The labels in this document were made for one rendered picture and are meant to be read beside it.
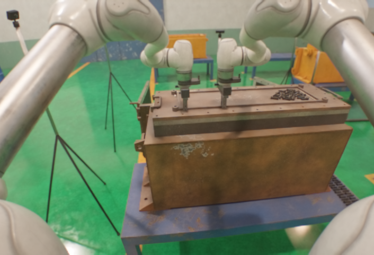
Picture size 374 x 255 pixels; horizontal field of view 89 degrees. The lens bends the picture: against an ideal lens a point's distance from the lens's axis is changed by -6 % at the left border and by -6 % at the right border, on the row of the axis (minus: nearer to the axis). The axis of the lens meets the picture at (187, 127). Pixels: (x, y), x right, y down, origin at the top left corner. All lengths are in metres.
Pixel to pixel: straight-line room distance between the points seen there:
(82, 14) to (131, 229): 1.30
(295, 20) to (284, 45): 11.31
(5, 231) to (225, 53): 1.07
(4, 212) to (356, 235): 0.38
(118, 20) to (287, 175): 1.41
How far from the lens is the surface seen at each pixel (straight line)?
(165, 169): 1.31
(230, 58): 1.15
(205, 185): 1.44
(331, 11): 0.66
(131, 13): 0.57
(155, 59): 1.11
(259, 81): 2.44
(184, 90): 1.14
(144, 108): 1.70
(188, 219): 1.54
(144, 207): 1.58
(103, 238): 2.37
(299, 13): 0.63
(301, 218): 1.71
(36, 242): 0.30
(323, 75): 4.78
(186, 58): 1.11
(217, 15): 10.48
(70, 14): 0.65
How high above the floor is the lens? 1.89
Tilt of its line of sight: 30 degrees down
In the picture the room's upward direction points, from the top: 2 degrees counter-clockwise
